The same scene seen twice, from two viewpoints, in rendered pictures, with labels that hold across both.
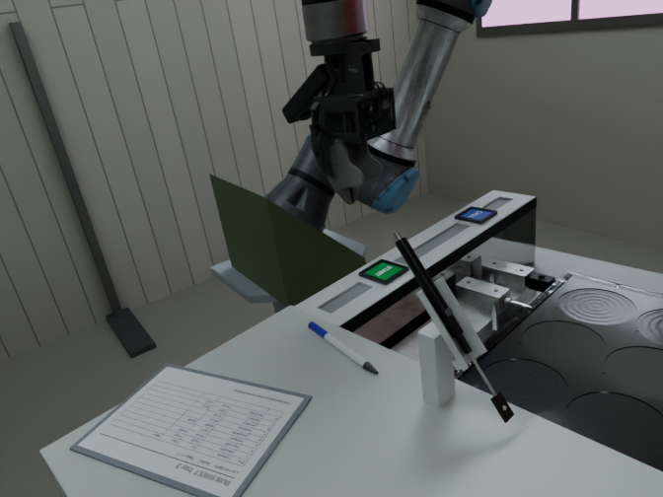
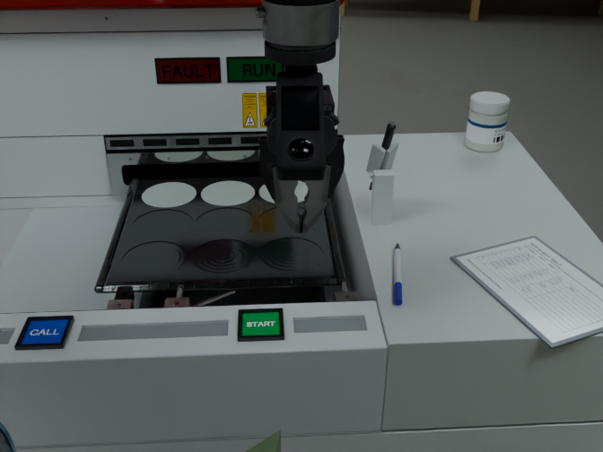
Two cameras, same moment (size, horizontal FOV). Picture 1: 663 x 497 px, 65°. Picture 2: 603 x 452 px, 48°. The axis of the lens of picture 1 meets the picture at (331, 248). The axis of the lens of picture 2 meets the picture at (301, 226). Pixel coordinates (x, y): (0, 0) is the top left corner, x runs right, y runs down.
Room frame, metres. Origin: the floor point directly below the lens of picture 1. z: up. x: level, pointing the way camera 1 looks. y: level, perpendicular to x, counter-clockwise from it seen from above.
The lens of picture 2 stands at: (1.22, 0.36, 1.49)
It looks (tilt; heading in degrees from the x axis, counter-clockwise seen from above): 31 degrees down; 217
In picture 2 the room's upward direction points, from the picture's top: straight up
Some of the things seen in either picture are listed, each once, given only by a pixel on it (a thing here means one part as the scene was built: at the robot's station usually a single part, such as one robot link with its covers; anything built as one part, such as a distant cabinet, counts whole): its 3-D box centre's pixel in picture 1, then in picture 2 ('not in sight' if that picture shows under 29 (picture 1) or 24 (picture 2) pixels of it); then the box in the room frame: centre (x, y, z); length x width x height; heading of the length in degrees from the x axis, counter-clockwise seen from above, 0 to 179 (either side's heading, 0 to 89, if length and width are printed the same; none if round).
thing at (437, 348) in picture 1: (450, 349); (380, 178); (0.41, -0.10, 1.03); 0.06 x 0.04 x 0.13; 40
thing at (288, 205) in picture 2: (364, 169); (286, 189); (0.69, -0.06, 1.14); 0.06 x 0.03 x 0.09; 40
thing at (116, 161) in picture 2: not in sight; (222, 171); (0.34, -0.50, 0.89); 0.44 x 0.02 x 0.10; 130
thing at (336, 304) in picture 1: (434, 279); (163, 373); (0.81, -0.17, 0.89); 0.55 x 0.09 x 0.14; 130
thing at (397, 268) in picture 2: (340, 346); (397, 271); (0.53, 0.01, 0.97); 0.14 x 0.01 x 0.01; 31
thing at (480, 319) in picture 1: (455, 331); not in sight; (0.68, -0.17, 0.87); 0.36 x 0.08 x 0.03; 130
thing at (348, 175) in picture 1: (348, 176); (313, 188); (0.67, -0.04, 1.14); 0.06 x 0.03 x 0.09; 40
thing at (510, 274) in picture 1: (507, 273); (117, 324); (0.78, -0.29, 0.89); 0.08 x 0.03 x 0.03; 40
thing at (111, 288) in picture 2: (511, 326); (221, 284); (0.63, -0.24, 0.90); 0.38 x 0.01 x 0.01; 130
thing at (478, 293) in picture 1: (481, 293); (175, 322); (0.73, -0.23, 0.89); 0.08 x 0.03 x 0.03; 40
